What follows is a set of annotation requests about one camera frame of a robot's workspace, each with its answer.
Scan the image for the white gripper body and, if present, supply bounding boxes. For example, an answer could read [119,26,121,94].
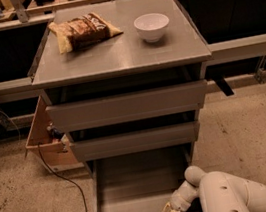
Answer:
[169,180,199,212]

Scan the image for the grey bottom drawer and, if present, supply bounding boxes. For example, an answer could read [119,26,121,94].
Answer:
[92,145,202,212]

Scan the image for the grey drawer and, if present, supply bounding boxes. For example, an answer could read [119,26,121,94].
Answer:
[92,145,202,212]
[70,121,199,162]
[46,80,207,132]

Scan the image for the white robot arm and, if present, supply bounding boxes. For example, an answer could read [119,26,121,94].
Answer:
[162,166,266,212]

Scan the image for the grey middle drawer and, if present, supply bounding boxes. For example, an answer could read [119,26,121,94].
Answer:
[70,121,199,162]

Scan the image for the grey top drawer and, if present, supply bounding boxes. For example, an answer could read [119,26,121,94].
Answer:
[46,80,207,132]

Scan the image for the grey drawer cabinet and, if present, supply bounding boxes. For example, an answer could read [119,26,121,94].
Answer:
[18,0,230,189]

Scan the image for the cardboard box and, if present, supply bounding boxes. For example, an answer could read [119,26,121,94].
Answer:
[25,96,83,172]

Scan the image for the white bowl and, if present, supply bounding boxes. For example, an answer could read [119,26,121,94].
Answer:
[133,13,170,43]

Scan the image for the brown chip bag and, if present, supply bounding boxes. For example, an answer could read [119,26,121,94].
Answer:
[49,12,123,54]

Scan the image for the black floor cable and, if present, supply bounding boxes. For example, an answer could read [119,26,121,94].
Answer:
[36,137,91,212]

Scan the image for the grey metal rail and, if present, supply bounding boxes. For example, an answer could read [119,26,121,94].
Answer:
[0,34,266,104]

